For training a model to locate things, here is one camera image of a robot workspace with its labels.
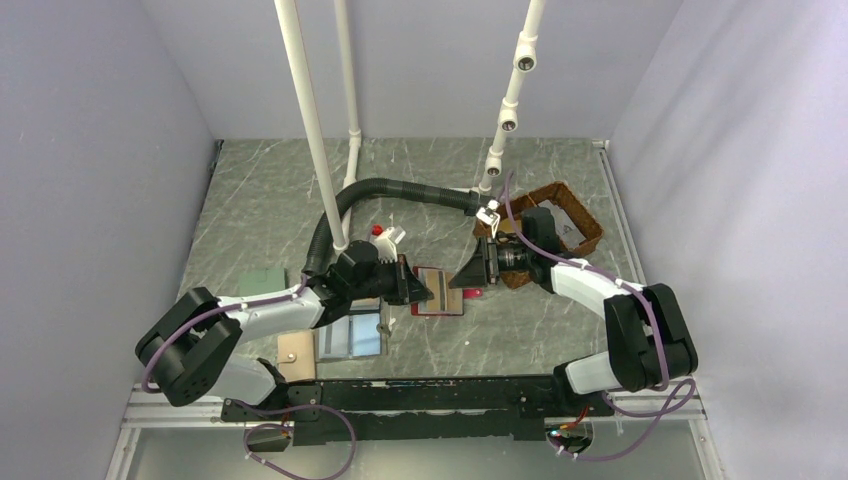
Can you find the brown wicker divided basket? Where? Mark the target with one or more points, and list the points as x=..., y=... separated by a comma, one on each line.
x=570, y=212

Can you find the open blue grey card holder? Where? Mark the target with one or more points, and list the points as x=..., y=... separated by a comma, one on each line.
x=351, y=337

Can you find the white rear pole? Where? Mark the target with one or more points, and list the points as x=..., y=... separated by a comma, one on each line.
x=348, y=78

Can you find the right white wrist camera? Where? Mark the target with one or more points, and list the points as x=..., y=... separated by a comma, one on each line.
x=489, y=216

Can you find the gold VIP card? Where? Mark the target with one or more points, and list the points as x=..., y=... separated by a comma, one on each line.
x=446, y=301

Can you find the red leather card holder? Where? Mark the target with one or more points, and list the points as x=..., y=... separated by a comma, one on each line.
x=468, y=294

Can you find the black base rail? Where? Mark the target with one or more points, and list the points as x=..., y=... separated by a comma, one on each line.
x=522, y=407

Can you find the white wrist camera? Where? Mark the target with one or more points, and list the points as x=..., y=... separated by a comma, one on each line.
x=489, y=216
x=386, y=240

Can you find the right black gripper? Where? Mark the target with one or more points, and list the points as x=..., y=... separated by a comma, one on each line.
x=480, y=269

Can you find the green card holder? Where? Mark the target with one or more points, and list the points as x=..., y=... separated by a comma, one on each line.
x=262, y=281

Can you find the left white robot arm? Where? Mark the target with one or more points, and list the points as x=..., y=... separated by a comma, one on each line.
x=189, y=352

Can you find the silver cards in basket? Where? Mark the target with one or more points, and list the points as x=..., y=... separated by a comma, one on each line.
x=566, y=229

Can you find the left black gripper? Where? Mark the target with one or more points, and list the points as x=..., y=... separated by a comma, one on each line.
x=408, y=287

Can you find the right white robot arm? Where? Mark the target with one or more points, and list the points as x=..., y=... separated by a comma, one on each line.
x=648, y=342

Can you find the blue card holder orange card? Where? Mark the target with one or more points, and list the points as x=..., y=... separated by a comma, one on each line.
x=366, y=305

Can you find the white pole with fittings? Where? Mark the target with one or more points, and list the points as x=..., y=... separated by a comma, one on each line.
x=524, y=61

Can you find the white front pole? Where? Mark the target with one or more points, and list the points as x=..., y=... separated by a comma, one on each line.
x=290, y=27

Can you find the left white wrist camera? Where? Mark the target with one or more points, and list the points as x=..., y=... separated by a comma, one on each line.
x=386, y=240

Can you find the beige snap card holder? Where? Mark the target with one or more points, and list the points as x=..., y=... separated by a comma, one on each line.
x=296, y=358

